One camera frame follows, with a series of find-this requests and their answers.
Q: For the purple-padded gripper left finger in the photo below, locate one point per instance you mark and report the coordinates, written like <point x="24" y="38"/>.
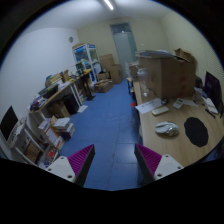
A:
<point x="75" y="167"/>

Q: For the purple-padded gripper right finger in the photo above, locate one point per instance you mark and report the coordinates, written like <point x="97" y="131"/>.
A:
<point x="154" y="166"/>

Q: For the round black mouse pad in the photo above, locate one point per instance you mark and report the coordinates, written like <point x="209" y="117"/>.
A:
<point x="196" y="131"/>

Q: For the white shelf with books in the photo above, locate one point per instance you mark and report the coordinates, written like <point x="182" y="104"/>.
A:
<point x="33" y="150"/>

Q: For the white remote control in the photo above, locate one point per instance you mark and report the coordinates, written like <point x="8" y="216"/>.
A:
<point x="159" y="111"/>

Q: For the white paper sheet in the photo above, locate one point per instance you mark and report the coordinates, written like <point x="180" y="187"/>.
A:
<point x="149" y="106"/>

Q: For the white calculator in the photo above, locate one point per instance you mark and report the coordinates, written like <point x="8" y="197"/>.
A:
<point x="178" y="104"/>

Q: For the wooden desk left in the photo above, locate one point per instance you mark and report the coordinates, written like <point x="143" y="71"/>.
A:
<point x="69" y="87"/>

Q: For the black monitor left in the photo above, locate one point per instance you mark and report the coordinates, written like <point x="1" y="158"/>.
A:
<point x="8" y="123"/>

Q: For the black monitor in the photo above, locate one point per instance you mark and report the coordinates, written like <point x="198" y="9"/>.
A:
<point x="213" y="88"/>
<point x="8" y="123"/>

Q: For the open cardboard box on floor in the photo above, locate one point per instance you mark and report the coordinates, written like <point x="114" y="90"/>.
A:
<point x="103" y="86"/>

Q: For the large cardboard box on table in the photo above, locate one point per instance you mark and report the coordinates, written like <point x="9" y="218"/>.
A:
<point x="170" y="76"/>

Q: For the clear plastic bottle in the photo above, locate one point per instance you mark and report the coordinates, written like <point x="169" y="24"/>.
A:
<point x="143" y="80"/>

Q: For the black monitor right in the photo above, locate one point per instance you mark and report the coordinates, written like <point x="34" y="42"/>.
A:
<point x="213" y="88"/>

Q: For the stacked cardboard boxes by door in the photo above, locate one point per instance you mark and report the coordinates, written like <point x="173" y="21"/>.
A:
<point x="115" y="70"/>

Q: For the grey door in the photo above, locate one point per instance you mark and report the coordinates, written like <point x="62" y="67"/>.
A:
<point x="124" y="42"/>

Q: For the ceiling light tube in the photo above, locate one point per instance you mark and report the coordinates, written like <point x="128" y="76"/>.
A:
<point x="109" y="4"/>

